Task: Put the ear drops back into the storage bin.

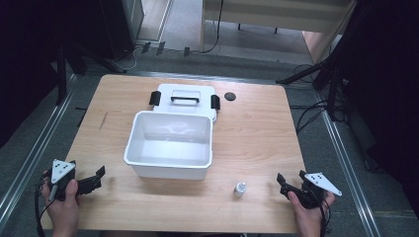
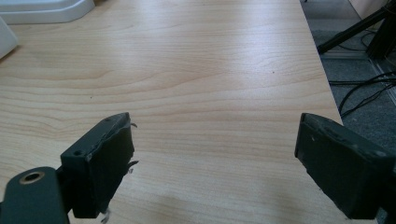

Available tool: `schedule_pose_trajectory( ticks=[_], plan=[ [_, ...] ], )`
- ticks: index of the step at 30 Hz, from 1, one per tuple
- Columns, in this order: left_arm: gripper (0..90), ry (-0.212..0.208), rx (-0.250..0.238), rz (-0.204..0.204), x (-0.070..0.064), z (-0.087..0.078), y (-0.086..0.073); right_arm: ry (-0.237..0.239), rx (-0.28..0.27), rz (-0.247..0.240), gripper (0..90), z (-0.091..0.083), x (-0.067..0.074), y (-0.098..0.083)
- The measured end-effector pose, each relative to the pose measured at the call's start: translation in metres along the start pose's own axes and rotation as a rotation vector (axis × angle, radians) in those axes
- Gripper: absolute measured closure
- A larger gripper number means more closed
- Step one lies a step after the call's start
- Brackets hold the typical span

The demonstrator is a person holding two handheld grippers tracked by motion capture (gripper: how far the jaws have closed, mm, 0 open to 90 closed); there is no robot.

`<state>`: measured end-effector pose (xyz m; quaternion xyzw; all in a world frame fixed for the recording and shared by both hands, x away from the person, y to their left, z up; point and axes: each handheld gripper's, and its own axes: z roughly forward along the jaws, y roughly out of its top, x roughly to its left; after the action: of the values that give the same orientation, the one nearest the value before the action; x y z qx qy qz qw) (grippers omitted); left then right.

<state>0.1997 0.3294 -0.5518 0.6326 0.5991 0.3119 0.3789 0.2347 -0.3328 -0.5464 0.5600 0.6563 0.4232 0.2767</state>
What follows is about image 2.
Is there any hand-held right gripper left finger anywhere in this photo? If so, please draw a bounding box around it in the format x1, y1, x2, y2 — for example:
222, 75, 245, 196
60, 112, 139, 219

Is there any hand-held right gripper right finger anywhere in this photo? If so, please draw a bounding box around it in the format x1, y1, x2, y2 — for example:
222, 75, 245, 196
294, 112, 396, 220

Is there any black metal stand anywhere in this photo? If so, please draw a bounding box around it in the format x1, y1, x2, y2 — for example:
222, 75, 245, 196
317, 0, 396, 60

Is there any white plastic object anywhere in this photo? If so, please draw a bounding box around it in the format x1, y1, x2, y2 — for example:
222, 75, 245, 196
0, 16, 19, 60

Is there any white plastic tray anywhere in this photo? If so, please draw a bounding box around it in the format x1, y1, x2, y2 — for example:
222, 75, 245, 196
0, 0, 96, 25

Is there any black cable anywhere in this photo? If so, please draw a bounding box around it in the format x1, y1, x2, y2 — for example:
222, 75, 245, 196
339, 81, 396, 119
328, 71, 396, 116

